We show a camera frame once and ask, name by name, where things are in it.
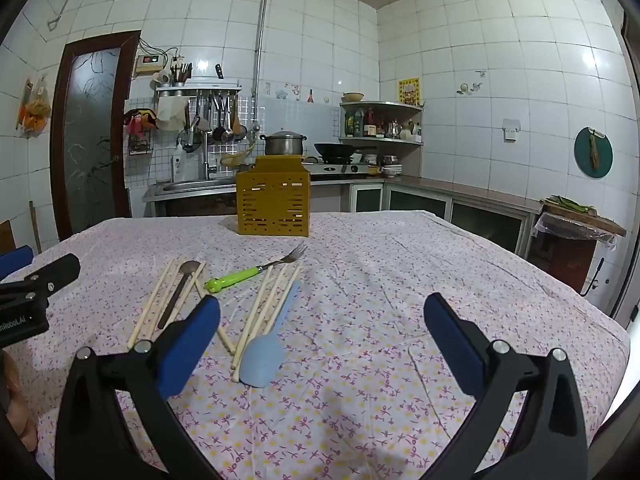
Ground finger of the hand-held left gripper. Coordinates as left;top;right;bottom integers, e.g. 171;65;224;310
0;253;81;312
0;246;35;281

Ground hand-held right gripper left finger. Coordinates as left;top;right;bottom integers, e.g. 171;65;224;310
54;294;223;480

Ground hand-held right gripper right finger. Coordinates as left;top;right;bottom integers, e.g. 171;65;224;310
417;291;590;480

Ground light blue plastic spoon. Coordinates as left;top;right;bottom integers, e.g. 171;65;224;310
239;280;302;388

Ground metal spoon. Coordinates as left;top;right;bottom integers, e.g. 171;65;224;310
157;260;201;330

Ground green handled fork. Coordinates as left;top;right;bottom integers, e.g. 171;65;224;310
204;243;308;293

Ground yellow slotted utensil holder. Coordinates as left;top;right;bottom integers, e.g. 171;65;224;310
235;156;312;237

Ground person's left hand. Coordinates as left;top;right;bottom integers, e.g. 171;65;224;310
0;351;40;454

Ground wooden stick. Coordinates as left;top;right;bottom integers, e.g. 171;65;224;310
29;200;43;256

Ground floral tablecloth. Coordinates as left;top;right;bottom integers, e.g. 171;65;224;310
0;210;632;480

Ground kitchen counter cabinets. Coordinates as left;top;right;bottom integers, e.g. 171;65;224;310
310;174;543;261

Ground brown door with frosted glass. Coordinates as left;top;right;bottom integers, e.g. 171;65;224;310
50;30;142;241

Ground hanging orange plastic bags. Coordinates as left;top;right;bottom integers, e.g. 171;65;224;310
19;77;53;138

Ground wooden side table with plastic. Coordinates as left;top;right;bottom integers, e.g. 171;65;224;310
531;195;627;297

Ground stainless steel sink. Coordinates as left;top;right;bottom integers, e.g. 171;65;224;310
144;176;238;217

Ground yellow and red hanging bundle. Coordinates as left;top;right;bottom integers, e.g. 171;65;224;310
124;107;160;135

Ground green vegetables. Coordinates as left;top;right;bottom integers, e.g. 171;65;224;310
545;195;596;213

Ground yellow mesh bag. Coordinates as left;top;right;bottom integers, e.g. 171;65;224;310
220;142;258;168

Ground white hanging bag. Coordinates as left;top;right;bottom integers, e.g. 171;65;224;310
156;96;190;132

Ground steel gas stove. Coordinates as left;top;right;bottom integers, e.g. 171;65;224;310
302;156;381;177

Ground black ladle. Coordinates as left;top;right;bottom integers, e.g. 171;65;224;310
212;92;227;142

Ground steel cooking pot with lid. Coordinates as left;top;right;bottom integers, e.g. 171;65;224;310
259;131;308;157

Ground black wok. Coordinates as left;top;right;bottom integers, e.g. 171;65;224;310
313;142;378;158

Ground green round cutting board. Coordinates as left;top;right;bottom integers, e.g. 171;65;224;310
573;126;614;179

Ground row of condiment bottles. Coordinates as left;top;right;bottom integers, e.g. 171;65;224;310
344;107;423;141

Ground brown hanging tool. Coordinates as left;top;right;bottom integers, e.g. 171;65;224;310
587;129;603;171

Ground white corner shelf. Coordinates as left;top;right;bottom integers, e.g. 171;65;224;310
339;101;425;147

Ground white wall controller box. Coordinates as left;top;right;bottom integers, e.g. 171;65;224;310
134;52;166;78

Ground metal wall rack shelf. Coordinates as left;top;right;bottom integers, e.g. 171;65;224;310
155;80;242;98

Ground teapot wall stickers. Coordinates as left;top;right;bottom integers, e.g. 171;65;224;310
456;70;487;96

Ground yellow wall poster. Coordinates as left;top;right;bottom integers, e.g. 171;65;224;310
398;77;421;106

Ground grey wall pipe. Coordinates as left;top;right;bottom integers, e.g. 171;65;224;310
47;0;273;106

